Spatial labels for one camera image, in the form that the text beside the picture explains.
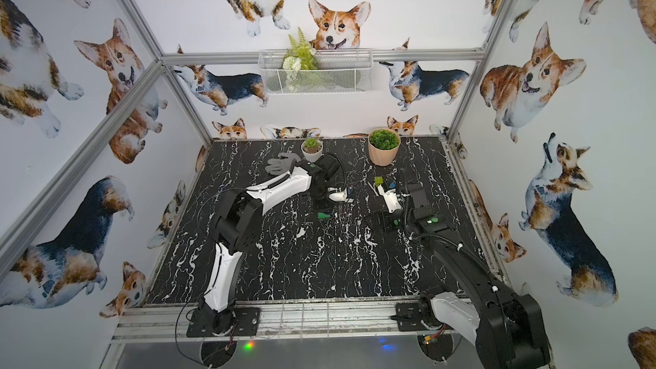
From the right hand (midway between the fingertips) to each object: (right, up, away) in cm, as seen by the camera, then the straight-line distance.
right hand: (375, 212), depth 82 cm
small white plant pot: (-23, +21, +25) cm, 40 cm away
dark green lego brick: (-18, -4, +13) cm, 22 cm away
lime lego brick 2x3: (+4, +8, +22) cm, 24 cm away
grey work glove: (-37, +15, +27) cm, 48 cm away
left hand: (-14, +1, +13) cm, 20 cm away
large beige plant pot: (+6, +23, +22) cm, 32 cm away
